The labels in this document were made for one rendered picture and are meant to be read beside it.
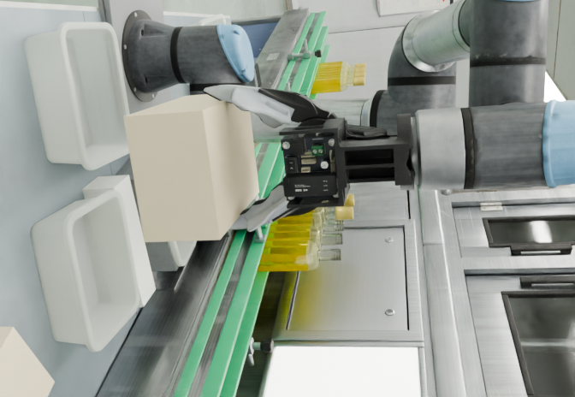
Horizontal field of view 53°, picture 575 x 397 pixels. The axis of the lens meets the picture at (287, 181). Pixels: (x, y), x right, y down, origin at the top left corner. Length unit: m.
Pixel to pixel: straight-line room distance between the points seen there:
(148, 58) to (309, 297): 0.68
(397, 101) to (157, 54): 0.49
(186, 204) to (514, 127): 0.29
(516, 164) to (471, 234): 1.18
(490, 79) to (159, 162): 0.34
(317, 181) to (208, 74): 0.68
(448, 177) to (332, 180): 0.10
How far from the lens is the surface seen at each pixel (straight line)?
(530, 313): 1.47
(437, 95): 0.98
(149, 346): 1.15
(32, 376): 0.82
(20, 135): 0.92
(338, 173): 0.50
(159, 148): 0.53
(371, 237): 1.61
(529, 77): 0.62
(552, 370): 1.35
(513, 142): 0.52
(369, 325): 1.35
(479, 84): 0.62
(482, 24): 0.63
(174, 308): 1.21
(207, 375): 1.08
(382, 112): 0.99
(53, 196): 0.98
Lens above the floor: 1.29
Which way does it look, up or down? 11 degrees down
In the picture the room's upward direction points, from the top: 87 degrees clockwise
